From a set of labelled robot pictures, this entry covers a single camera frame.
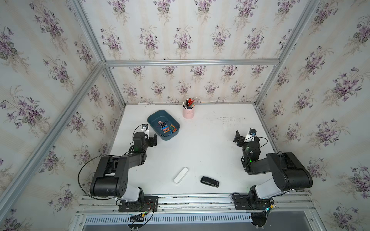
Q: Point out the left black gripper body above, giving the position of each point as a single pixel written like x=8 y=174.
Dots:
x=150 y=143

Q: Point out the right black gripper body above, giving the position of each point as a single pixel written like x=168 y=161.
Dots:
x=241 y=140

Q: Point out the teal plastic storage box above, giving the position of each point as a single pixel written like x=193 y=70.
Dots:
x=165 y=126

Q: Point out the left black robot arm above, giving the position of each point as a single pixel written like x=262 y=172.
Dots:
x=111 y=176

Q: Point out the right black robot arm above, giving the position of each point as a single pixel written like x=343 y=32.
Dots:
x=288 y=173

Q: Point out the white rectangular case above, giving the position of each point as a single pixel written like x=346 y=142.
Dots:
x=179 y=177

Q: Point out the pink pen cup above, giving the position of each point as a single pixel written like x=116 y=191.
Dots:
x=188 y=112

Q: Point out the black stapler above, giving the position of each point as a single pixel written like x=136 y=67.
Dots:
x=209 y=182

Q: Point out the pens in cup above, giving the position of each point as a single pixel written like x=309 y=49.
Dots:
x=188 y=104

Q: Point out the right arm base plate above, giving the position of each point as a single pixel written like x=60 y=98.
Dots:
x=251 y=202

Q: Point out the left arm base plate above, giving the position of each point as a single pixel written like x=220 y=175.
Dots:
x=149 y=204

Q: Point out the aluminium front rail frame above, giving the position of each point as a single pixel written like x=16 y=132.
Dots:
x=289 y=212

